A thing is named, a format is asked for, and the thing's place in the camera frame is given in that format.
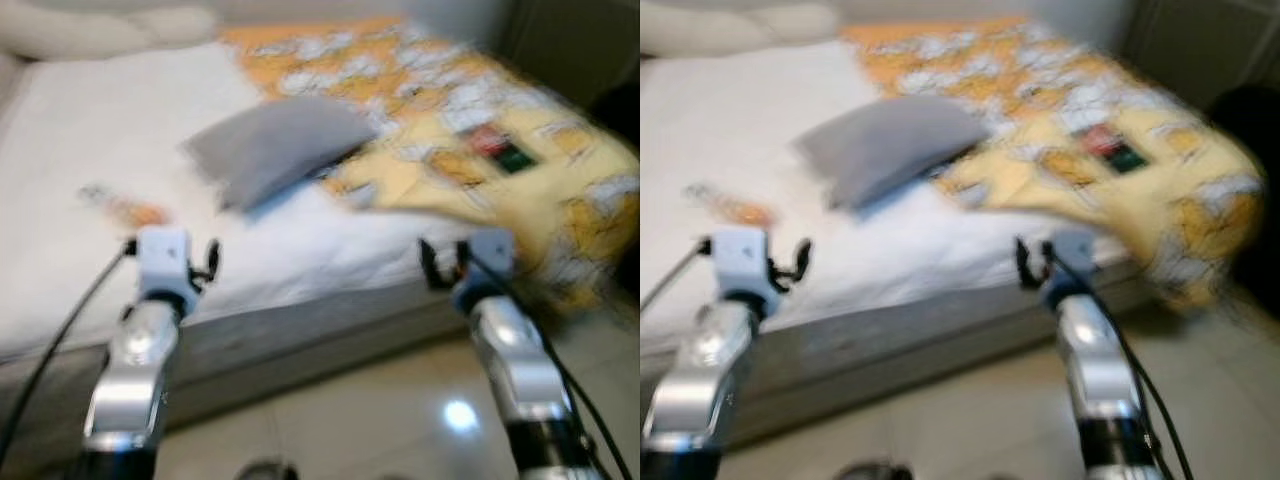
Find teal cover book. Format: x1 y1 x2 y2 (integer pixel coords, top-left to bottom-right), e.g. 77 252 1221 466
1085 125 1151 173
470 125 539 176

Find grey pillow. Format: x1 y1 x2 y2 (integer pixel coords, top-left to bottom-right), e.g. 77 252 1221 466
183 95 379 213
795 95 991 211

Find orange snack wrapper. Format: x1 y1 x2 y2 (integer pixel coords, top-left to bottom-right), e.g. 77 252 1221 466
685 183 776 229
78 183 171 229

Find white quilted mattress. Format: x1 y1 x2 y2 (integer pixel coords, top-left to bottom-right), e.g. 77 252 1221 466
640 40 1131 353
0 40 481 361

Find grey robot foot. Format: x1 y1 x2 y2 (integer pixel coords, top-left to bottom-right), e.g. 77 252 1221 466
235 458 301 480
835 460 911 480

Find beige plush cushion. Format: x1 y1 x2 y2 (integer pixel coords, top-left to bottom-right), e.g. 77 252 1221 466
0 5 216 61
640 0 841 59

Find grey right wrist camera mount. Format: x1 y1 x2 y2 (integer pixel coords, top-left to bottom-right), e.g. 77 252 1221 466
460 228 517 301
1045 230 1097 301

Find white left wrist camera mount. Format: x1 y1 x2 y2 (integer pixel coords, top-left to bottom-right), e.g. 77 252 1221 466
712 225 774 301
135 225 197 301

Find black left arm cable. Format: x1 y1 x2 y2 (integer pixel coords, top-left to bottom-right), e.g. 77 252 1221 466
0 240 137 467
640 240 714 311

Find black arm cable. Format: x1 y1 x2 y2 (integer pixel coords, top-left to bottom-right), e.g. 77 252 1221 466
1050 250 1196 480
0 240 137 467
470 250 636 480
640 240 714 311

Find grey bed frame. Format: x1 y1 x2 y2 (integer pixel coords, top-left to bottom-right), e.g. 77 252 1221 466
0 270 561 471
640 265 1171 451

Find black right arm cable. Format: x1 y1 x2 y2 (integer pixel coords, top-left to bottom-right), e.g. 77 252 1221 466
470 250 636 480
1050 250 1196 480

